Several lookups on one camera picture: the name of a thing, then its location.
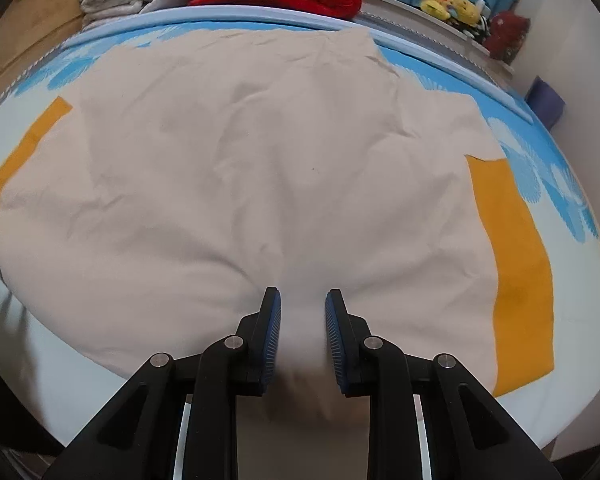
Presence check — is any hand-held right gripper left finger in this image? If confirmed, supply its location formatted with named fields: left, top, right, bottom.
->
left=45, top=287, right=283, bottom=480

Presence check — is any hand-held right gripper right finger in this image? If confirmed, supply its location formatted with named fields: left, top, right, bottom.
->
left=325, top=288, right=563, bottom=480

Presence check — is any beige and yellow hooded jacket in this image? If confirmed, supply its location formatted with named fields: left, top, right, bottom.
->
left=0, top=27, right=556, bottom=456

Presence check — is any blue feather print bed sheet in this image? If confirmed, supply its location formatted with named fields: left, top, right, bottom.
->
left=0, top=19, right=600, bottom=461

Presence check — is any light blue padded bed edge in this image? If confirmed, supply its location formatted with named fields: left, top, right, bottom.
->
left=72, top=4, right=537, bottom=127

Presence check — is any purple box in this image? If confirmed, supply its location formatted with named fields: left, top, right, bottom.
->
left=525, top=76, right=567, bottom=130

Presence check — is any dark red plush cushion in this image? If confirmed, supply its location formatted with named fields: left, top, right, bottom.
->
left=484, top=10, right=532, bottom=65

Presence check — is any grey bed frame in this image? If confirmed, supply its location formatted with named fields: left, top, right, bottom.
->
left=356, top=0, right=527, bottom=95

